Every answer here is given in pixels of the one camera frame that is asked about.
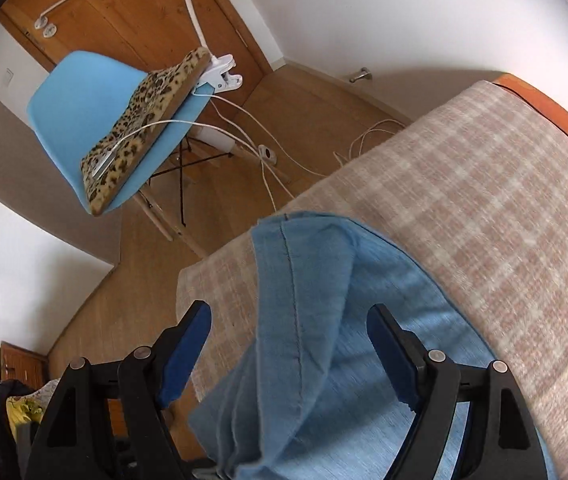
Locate light blue chair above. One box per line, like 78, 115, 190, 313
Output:
26, 50, 245, 256

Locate white door handle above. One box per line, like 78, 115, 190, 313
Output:
34, 0, 73, 36

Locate leopard print cushion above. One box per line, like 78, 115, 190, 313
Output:
80, 47, 212, 217

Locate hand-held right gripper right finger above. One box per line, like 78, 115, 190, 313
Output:
366, 303, 548, 480

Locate beige checked blanket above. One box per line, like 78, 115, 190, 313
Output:
176, 80, 568, 461

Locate yellow cloth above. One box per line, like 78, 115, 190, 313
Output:
6, 395, 45, 426

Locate white lamp cable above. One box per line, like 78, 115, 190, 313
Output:
86, 91, 332, 211

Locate light blue denim pants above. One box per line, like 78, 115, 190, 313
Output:
187, 212, 559, 480

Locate white floor cable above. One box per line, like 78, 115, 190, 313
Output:
333, 119, 407, 167

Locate wooden cabinet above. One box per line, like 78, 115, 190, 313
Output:
0, 341, 50, 391

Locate white clip lamp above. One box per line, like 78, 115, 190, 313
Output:
164, 0, 243, 95

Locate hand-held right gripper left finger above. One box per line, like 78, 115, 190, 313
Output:
26, 300, 213, 480

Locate wooden door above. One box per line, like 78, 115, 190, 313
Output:
0, 0, 277, 91

